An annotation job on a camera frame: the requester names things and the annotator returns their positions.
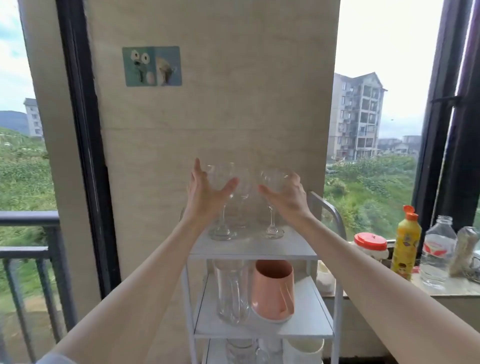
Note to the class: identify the person's left hand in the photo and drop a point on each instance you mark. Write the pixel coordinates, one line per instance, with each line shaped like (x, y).
(200, 200)

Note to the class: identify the person's right hand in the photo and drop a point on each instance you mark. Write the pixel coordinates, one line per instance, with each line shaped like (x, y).
(292, 200)

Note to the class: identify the person's right thumb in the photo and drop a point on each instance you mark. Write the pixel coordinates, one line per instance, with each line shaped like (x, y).
(268, 193)

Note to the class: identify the person's left thumb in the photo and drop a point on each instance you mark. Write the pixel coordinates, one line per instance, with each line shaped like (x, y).
(229, 187)

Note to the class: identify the clear wine glass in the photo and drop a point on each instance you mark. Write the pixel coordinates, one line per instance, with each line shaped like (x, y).
(222, 225)
(273, 228)
(243, 210)

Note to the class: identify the person's left forearm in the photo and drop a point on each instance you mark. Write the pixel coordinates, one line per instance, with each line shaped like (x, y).
(142, 292)

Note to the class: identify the person's right forearm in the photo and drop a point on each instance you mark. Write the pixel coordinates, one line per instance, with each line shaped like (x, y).
(375, 292)

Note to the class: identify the white metal shelf rack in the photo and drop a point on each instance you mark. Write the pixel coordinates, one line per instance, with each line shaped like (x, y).
(255, 247)

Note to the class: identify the pink plastic mug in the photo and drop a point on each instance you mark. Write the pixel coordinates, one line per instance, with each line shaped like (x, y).
(272, 288)

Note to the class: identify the white container behind rack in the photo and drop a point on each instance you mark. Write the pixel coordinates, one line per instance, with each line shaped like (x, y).
(324, 279)

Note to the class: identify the clear glass mug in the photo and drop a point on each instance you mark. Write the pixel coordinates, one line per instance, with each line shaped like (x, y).
(231, 292)

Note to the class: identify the tall grey apartment building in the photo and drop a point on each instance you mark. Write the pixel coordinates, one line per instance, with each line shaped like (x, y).
(356, 120)

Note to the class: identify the white jar with red lid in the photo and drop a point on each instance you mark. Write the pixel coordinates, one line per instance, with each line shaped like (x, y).
(371, 243)

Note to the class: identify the yellow bottle with orange cap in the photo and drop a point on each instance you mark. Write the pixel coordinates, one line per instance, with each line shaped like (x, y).
(405, 247)

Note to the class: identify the small clear glass cup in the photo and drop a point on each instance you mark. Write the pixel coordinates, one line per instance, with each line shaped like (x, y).
(243, 352)

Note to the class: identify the white plastic cup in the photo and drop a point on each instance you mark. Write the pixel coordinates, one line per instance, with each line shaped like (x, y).
(303, 352)

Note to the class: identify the clear plastic water bottle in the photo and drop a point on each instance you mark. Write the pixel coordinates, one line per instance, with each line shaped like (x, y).
(437, 255)

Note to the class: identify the dark metal balcony railing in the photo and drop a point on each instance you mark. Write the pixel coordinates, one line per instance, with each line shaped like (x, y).
(45, 240)

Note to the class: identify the small white distant building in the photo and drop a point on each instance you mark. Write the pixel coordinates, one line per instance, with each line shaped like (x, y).
(34, 118)

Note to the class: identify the blue picture wall sticker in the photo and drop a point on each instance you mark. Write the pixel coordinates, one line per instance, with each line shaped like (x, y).
(152, 66)

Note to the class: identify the black window frame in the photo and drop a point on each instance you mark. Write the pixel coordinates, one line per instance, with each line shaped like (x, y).
(88, 150)
(450, 123)

